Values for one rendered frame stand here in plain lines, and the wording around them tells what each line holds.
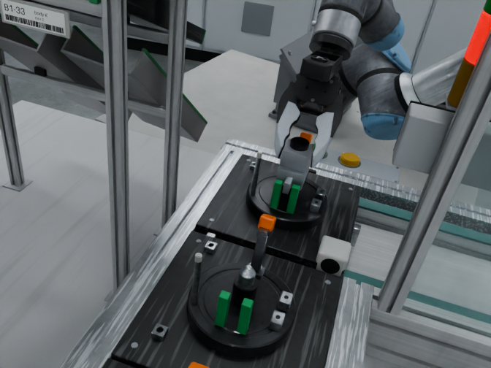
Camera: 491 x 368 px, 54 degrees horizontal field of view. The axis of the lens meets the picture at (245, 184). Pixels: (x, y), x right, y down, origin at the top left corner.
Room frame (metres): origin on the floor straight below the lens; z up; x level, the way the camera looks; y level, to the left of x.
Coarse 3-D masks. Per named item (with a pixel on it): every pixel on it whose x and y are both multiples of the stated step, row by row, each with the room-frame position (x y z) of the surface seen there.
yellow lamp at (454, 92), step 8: (464, 64) 0.51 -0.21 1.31; (472, 64) 0.51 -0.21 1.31; (464, 72) 0.51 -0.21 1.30; (456, 80) 0.52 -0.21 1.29; (464, 80) 0.51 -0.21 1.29; (456, 88) 0.51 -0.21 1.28; (464, 88) 0.50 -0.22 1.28; (448, 96) 0.52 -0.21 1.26; (456, 96) 0.51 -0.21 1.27; (456, 104) 0.50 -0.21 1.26
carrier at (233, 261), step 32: (192, 256) 0.51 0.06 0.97; (224, 256) 0.52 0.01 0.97; (160, 288) 0.44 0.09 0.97; (192, 288) 0.41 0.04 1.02; (224, 288) 0.44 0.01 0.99; (256, 288) 0.42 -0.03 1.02; (288, 288) 0.46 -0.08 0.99; (320, 288) 0.49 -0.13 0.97; (160, 320) 0.39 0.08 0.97; (192, 320) 0.39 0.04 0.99; (224, 320) 0.38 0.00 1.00; (256, 320) 0.40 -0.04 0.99; (288, 320) 0.41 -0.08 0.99; (320, 320) 0.43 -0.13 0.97; (128, 352) 0.34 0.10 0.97; (160, 352) 0.35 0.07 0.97; (192, 352) 0.35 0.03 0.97; (224, 352) 0.36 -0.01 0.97; (256, 352) 0.36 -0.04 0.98; (288, 352) 0.37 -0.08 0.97; (320, 352) 0.38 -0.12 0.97
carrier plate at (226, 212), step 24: (240, 168) 0.76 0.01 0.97; (264, 168) 0.78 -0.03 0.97; (240, 192) 0.69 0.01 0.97; (336, 192) 0.73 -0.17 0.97; (360, 192) 0.75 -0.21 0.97; (216, 216) 0.61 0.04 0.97; (240, 216) 0.62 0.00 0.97; (336, 216) 0.66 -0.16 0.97; (240, 240) 0.57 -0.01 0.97; (288, 240) 0.58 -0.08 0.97; (312, 240) 0.59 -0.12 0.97; (312, 264) 0.54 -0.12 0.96
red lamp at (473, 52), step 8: (480, 16) 0.52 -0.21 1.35; (488, 16) 0.51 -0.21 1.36; (480, 24) 0.52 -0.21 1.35; (488, 24) 0.51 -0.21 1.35; (480, 32) 0.51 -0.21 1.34; (488, 32) 0.50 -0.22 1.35; (472, 40) 0.52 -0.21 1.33; (480, 40) 0.51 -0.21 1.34; (472, 48) 0.51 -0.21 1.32; (480, 48) 0.50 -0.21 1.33; (464, 56) 0.52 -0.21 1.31; (472, 56) 0.51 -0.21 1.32
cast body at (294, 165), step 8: (288, 144) 0.68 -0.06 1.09; (296, 144) 0.66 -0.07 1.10; (304, 144) 0.67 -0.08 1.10; (288, 152) 0.65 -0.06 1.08; (296, 152) 0.66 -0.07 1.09; (304, 152) 0.66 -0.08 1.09; (312, 152) 0.68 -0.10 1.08; (288, 160) 0.65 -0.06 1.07; (296, 160) 0.65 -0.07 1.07; (304, 160) 0.65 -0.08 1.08; (280, 168) 0.65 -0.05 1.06; (288, 168) 0.65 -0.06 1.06; (296, 168) 0.65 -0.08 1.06; (304, 168) 0.65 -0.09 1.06; (280, 176) 0.65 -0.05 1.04; (288, 176) 0.65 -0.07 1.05; (296, 176) 0.64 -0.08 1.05; (304, 176) 0.64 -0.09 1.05; (288, 184) 0.62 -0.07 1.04; (296, 184) 0.64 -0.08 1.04; (288, 192) 0.62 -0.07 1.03
